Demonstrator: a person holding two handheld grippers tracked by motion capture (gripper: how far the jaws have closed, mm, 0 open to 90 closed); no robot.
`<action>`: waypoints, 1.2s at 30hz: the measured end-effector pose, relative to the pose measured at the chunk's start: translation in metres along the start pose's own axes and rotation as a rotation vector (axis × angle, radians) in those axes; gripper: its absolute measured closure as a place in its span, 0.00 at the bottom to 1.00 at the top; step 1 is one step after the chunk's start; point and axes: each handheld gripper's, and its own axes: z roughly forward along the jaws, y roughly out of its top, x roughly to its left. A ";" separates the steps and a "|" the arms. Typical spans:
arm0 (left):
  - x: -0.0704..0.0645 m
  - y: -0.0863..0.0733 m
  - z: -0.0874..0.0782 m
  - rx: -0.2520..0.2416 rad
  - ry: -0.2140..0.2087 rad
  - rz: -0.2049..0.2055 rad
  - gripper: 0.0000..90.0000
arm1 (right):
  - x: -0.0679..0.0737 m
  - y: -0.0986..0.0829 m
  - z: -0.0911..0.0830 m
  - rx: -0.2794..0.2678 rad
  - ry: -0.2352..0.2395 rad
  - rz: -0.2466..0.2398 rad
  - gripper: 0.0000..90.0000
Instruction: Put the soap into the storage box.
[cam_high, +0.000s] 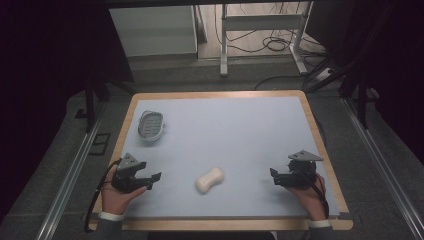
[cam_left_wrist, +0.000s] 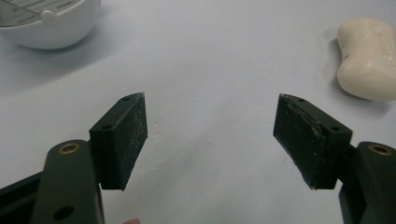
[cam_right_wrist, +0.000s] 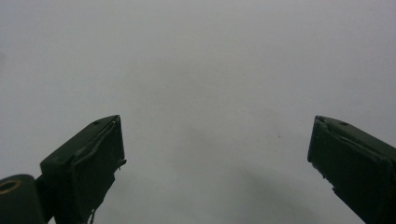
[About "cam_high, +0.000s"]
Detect black metal stand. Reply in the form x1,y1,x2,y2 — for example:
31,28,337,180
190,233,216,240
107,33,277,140
74,74,113,134
339,63,372,130

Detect black floor cables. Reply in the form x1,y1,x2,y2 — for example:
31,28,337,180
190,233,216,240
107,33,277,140
213,3,329,92

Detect pale blue table mat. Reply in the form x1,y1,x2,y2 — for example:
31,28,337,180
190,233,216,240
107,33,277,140
121,96,341,220

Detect person's right hand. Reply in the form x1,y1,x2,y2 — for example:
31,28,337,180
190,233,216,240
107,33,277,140
286,172,329,221

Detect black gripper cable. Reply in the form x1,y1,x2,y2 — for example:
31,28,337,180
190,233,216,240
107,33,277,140
293,166,331,220
84,158,123,234

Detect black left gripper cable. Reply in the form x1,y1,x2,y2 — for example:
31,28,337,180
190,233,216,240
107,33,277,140
84,158,123,234

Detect grey oval soap dish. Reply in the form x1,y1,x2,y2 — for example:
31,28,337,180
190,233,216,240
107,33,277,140
137,110,167,144

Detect aluminium floor rail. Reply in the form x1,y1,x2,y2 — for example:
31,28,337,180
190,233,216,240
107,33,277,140
34,103,105,240
343,97,424,240

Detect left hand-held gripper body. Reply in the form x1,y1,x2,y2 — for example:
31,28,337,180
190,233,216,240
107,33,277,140
111,152,148,195

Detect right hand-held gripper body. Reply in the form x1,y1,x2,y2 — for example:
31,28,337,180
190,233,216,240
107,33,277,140
281,149,325,191

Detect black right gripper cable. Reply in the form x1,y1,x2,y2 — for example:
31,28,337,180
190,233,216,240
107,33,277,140
293,166,331,220

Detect grey cabinet panel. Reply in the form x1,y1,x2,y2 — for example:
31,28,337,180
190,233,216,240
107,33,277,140
108,4,199,58

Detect white metal stand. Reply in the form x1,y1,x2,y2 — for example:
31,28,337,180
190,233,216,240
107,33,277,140
219,1,315,78

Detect person's left hand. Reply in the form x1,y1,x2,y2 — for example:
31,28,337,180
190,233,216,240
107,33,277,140
101,167,148,216

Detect black floor frame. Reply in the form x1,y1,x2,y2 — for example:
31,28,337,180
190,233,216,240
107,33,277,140
88,132,112,156

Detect cream soap bar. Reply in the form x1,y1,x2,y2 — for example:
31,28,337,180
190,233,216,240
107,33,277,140
195,167,225,195

